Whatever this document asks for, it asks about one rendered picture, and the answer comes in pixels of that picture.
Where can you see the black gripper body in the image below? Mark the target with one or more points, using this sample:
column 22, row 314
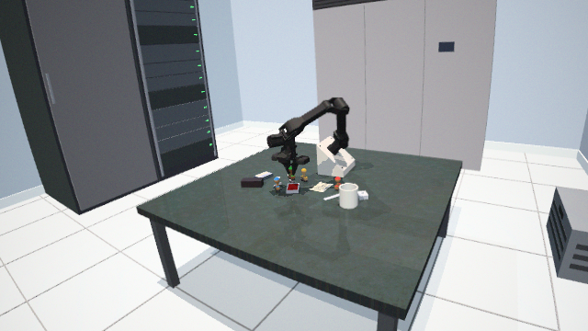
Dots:
column 302, row 160

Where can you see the red ink pad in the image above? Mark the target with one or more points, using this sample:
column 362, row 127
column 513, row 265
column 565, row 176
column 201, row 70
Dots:
column 293, row 188

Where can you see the cream inspection card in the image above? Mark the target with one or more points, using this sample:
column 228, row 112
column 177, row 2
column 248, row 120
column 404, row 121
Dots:
column 321, row 187

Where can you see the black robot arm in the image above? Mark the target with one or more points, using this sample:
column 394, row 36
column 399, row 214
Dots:
column 296, row 125

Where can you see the white stamp pad tin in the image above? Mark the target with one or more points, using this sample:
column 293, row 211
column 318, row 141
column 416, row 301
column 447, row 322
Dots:
column 264, row 175

